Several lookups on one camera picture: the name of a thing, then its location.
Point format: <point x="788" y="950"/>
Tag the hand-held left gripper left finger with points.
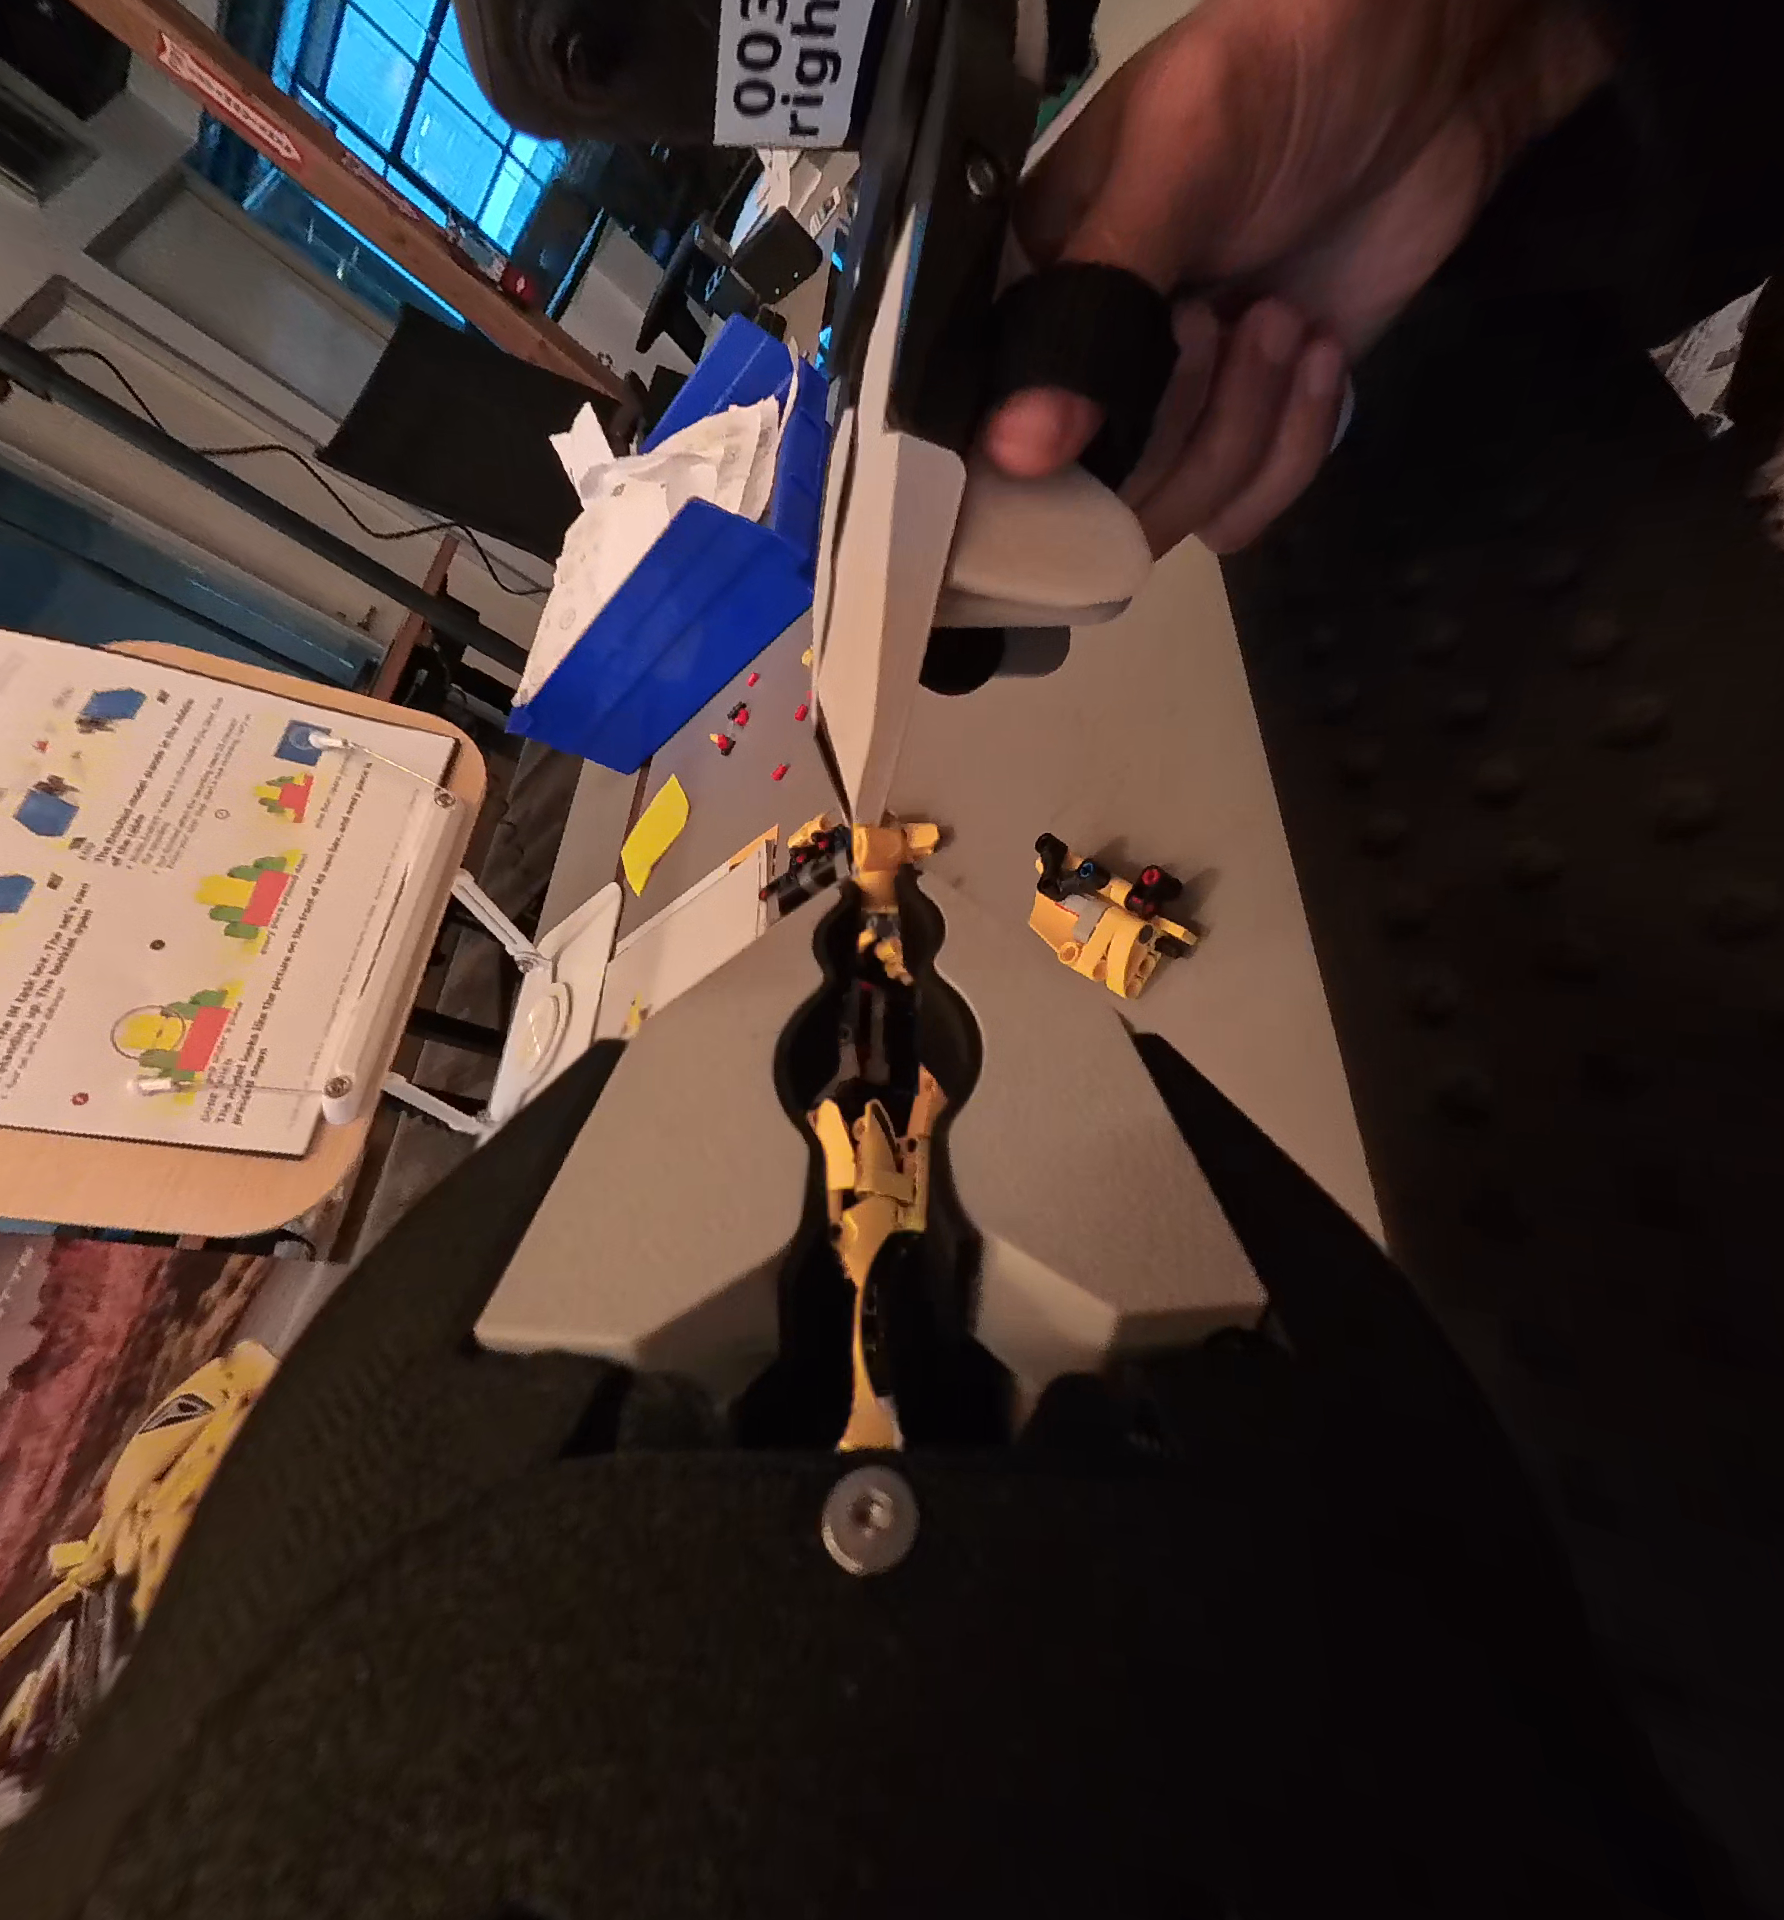
<point x="638" y="1185"/>

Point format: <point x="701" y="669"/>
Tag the grey desk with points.
<point x="1179" y="752"/>

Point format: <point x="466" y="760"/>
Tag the pile of small bricks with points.
<point x="722" y="741"/>

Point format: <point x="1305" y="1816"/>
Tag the white board ledge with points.
<point x="383" y="976"/>

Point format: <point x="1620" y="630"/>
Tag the printed instruction sheet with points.
<point x="128" y="839"/>

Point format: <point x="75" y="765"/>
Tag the black pole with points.
<point x="233" y="479"/>

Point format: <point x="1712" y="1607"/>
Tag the person's right hand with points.
<point x="1283" y="196"/>

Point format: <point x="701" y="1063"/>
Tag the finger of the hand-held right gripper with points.
<point x="885" y="601"/>

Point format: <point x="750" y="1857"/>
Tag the white plastic bags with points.
<point x="638" y="497"/>

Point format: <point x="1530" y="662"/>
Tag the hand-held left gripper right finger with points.
<point x="1088" y="1156"/>

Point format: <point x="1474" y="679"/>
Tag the person's right forearm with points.
<point x="1702" y="150"/>

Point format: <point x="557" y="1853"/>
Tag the yellow paper slip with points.
<point x="655" y="834"/>

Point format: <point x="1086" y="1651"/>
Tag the brown wooden shelf frame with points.
<point x="323" y="150"/>

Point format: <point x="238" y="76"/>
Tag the black monitor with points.
<point x="457" y="421"/>

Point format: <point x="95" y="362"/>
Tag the black dimpled mat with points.
<point x="1552" y="901"/>

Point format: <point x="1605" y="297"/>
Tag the small yellow brick assembly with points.
<point x="1103" y="930"/>

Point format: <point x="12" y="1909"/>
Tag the toy car box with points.
<point x="52" y="1426"/>

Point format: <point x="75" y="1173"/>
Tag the window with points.
<point x="383" y="92"/>

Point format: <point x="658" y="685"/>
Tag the blue plastic bin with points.
<point x="743" y="361"/>
<point x="667" y="630"/>

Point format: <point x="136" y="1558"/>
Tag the yellow black brick car model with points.
<point x="869" y="1170"/>

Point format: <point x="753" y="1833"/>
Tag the white board stand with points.
<point x="556" y="1021"/>

